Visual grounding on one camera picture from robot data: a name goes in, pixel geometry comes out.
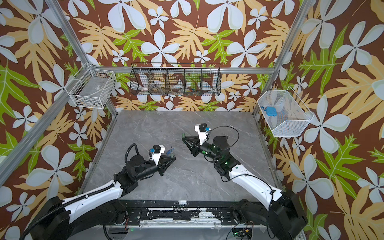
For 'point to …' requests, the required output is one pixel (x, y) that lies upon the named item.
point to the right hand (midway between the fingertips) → (183, 139)
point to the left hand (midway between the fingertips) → (173, 155)
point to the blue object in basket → (271, 111)
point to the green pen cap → (183, 135)
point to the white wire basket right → (286, 113)
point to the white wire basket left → (92, 88)
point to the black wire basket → (190, 79)
